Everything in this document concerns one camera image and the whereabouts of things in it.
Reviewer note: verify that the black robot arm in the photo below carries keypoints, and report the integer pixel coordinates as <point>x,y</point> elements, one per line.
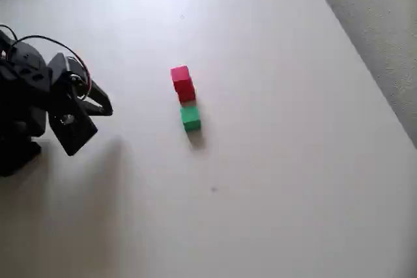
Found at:
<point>23,95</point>

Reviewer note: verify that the green cube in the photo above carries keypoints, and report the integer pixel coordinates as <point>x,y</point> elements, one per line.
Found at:
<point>190,118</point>

